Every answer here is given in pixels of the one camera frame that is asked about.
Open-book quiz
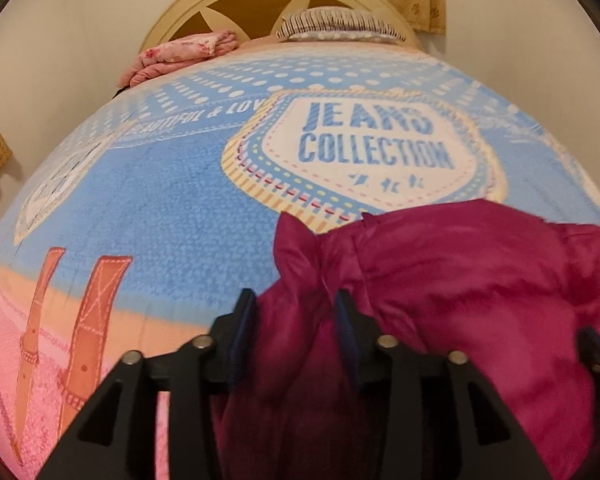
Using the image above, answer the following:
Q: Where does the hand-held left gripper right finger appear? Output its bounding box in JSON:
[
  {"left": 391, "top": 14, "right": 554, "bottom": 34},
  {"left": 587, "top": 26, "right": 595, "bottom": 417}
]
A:
[{"left": 334, "top": 290, "right": 551, "bottom": 480}]

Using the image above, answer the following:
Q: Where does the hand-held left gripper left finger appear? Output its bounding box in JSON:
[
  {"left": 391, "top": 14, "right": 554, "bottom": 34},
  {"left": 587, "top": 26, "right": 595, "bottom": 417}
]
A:
[{"left": 37, "top": 289, "right": 257, "bottom": 480}]

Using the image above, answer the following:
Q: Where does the magenta puffer jacket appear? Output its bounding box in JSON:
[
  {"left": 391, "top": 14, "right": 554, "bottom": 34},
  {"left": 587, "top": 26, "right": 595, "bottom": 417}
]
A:
[{"left": 212, "top": 199, "right": 600, "bottom": 480}]

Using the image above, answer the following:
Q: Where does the printed blue pink blanket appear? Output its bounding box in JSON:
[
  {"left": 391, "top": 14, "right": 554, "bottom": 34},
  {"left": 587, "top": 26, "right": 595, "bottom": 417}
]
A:
[{"left": 0, "top": 42, "right": 600, "bottom": 480}]

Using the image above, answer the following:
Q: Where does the folded pink floral quilt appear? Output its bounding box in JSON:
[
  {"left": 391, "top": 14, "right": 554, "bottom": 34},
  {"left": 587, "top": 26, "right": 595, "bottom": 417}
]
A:
[{"left": 117, "top": 30, "right": 238, "bottom": 88}]

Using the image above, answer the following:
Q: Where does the striped pillow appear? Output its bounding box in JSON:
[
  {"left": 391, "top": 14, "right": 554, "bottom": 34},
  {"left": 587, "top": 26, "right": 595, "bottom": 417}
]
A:
[{"left": 276, "top": 7, "right": 408, "bottom": 43}]

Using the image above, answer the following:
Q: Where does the cream wooden bed headboard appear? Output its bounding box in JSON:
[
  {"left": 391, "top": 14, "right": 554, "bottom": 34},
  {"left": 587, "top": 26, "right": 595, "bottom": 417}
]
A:
[{"left": 142, "top": 0, "right": 421, "bottom": 53}]

